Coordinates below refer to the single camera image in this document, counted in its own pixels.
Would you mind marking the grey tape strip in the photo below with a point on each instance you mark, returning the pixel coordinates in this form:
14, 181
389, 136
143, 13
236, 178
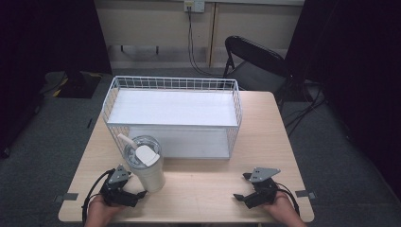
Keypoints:
66, 197
305, 194

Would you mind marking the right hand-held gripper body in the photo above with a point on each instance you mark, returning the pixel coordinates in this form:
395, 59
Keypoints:
264, 192

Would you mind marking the person's left hand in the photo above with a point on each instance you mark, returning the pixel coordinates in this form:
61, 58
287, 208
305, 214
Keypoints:
97, 213

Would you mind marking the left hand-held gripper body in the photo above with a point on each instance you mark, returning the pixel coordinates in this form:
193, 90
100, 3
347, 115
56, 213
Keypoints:
117, 196

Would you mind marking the black folding chair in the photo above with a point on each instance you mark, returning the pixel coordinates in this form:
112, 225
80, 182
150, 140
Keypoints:
261, 67

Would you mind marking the white wall socket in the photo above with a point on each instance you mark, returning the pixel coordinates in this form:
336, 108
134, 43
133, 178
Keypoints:
194, 5

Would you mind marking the person's right hand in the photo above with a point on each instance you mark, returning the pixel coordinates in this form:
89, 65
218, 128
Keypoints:
283, 210

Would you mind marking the white tumbler with straw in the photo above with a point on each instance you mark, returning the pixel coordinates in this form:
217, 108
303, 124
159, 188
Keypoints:
150, 175

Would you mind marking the dark curtain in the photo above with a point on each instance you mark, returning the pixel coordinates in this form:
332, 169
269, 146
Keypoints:
356, 63
41, 50

